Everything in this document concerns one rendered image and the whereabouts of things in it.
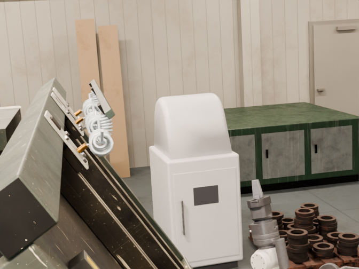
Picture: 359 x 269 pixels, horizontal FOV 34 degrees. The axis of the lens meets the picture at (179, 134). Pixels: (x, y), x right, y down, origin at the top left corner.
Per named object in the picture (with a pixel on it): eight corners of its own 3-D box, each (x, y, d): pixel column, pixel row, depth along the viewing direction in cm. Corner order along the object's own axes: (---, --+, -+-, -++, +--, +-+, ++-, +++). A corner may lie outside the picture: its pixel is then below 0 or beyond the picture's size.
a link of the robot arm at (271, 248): (264, 231, 198) (270, 265, 197) (243, 238, 190) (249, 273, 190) (290, 230, 189) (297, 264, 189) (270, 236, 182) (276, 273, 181)
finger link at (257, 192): (259, 179, 192) (263, 197, 192) (250, 180, 193) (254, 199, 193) (258, 179, 191) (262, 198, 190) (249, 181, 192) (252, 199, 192)
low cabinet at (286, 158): (305, 153, 977) (304, 101, 962) (364, 182, 786) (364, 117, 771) (178, 166, 937) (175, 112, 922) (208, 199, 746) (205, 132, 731)
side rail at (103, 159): (167, 270, 322) (183, 258, 322) (41, 112, 295) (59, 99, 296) (165, 264, 329) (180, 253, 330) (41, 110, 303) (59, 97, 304)
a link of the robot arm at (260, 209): (276, 194, 196) (283, 229, 195) (249, 198, 200) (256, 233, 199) (266, 198, 185) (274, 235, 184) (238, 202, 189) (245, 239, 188)
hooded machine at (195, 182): (246, 270, 522) (239, 97, 494) (169, 281, 510) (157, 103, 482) (221, 238, 605) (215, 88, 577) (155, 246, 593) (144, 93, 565)
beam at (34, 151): (7, 263, 90) (60, 223, 90) (-36, 214, 87) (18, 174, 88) (51, 103, 304) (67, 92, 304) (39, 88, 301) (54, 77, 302)
